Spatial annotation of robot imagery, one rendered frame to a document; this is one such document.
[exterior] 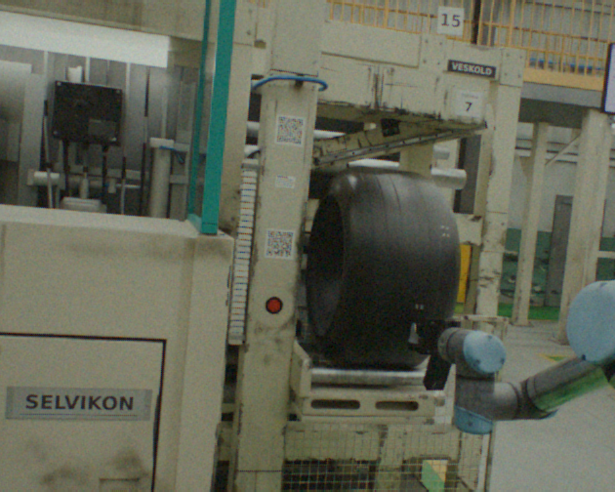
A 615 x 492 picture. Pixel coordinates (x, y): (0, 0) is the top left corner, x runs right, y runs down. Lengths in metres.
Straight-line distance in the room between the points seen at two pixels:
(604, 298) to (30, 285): 0.72
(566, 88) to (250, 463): 6.88
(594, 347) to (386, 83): 1.22
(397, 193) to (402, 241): 0.14
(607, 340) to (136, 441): 0.61
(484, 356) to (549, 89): 6.81
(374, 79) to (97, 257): 1.37
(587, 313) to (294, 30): 1.02
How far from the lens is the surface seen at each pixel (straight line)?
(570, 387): 1.20
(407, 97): 1.95
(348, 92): 1.89
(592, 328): 0.92
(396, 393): 1.61
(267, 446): 1.67
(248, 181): 1.54
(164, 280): 0.69
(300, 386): 1.51
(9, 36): 1.69
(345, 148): 2.00
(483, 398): 1.22
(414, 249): 1.45
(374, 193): 1.49
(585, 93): 8.10
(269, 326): 1.57
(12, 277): 0.71
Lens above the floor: 1.30
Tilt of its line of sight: 3 degrees down
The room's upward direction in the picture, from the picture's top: 5 degrees clockwise
